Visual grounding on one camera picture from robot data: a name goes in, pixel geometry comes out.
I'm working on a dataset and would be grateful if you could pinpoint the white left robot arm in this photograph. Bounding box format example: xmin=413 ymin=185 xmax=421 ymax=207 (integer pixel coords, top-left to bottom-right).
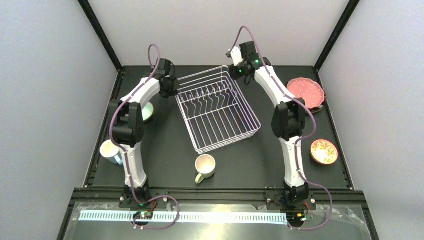
xmin=108 ymin=58 xmax=179 ymax=204

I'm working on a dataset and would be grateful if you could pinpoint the green celadon bowl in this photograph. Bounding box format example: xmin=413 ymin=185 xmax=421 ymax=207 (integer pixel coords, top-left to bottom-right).
xmin=141 ymin=101 xmax=155 ymax=123

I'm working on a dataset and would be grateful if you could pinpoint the pink polka dot plate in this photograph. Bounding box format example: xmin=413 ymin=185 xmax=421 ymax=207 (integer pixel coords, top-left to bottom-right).
xmin=286 ymin=77 xmax=326 ymax=110

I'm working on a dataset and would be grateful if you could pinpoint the white wire dish rack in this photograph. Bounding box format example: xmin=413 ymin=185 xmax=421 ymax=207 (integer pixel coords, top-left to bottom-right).
xmin=175 ymin=65 xmax=261 ymax=155

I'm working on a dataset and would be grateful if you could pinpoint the white mug blue handle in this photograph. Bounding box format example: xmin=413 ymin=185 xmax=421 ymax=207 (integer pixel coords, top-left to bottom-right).
xmin=99 ymin=139 xmax=124 ymax=166

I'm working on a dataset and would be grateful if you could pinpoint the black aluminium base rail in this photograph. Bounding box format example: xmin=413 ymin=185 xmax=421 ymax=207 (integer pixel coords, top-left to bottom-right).
xmin=57 ymin=185 xmax=379 ymax=240

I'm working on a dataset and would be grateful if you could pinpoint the orange floral bowl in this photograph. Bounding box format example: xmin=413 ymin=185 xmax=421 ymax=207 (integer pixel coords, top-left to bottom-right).
xmin=310 ymin=139 xmax=339 ymax=165

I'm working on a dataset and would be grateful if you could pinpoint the white LED light strip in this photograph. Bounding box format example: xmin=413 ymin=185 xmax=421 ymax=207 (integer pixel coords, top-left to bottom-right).
xmin=77 ymin=210 xmax=288 ymax=225

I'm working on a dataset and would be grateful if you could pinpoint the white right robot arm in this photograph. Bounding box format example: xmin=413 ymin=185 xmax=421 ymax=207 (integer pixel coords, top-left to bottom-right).
xmin=226 ymin=41 xmax=309 ymax=203

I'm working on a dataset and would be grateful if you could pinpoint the dark striped plate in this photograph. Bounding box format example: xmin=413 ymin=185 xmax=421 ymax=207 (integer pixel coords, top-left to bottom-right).
xmin=309 ymin=95 xmax=327 ymax=114

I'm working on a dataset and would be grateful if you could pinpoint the cream mug green handle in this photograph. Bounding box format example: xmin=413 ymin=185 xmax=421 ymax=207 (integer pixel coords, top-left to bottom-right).
xmin=195 ymin=154 xmax=216 ymax=184

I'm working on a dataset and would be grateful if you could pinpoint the black right frame post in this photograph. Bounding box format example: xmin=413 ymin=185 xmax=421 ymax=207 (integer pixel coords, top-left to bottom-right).
xmin=313 ymin=0 xmax=360 ymax=73

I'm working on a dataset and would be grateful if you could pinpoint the black left frame post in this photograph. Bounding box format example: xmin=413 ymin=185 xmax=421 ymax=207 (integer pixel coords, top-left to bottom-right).
xmin=78 ymin=0 xmax=123 ymax=72

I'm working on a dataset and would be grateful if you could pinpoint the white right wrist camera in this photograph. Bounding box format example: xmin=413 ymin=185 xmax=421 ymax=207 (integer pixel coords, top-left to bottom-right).
xmin=225 ymin=46 xmax=244 ymax=67

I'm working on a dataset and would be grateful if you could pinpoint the black frame post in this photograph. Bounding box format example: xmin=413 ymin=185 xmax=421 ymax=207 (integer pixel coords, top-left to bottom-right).
xmin=78 ymin=0 xmax=123 ymax=72
xmin=313 ymin=0 xmax=360 ymax=73

